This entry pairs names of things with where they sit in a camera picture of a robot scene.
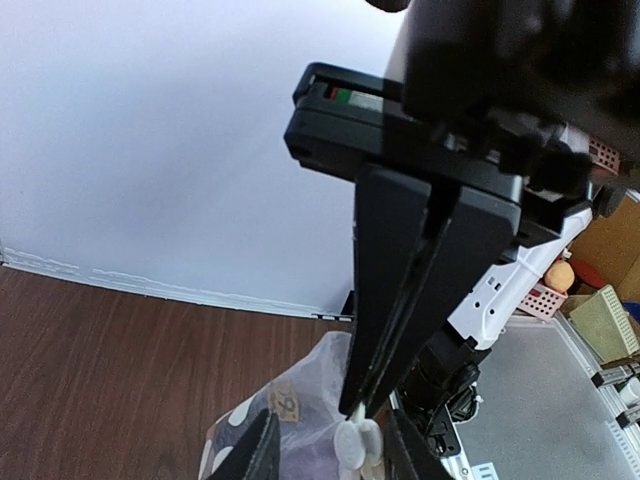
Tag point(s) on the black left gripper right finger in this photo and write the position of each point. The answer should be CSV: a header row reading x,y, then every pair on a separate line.
x,y
406,453

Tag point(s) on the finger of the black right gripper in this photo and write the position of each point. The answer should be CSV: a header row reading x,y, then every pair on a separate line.
x,y
464,232
389,213

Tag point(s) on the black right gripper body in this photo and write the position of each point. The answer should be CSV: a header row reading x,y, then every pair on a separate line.
x,y
498,95

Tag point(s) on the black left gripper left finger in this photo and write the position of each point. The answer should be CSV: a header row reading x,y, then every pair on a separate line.
x,y
256,455

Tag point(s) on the clear polka dot zip bag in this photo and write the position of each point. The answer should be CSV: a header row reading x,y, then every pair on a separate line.
x,y
316,440

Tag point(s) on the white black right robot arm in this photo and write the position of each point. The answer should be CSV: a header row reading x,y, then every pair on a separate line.
x,y
449,360

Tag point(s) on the pink perforated storage basket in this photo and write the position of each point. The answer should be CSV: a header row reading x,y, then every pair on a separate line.
x,y
542,302

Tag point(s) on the beige perforated box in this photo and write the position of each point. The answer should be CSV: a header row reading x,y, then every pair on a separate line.
x,y
605,326

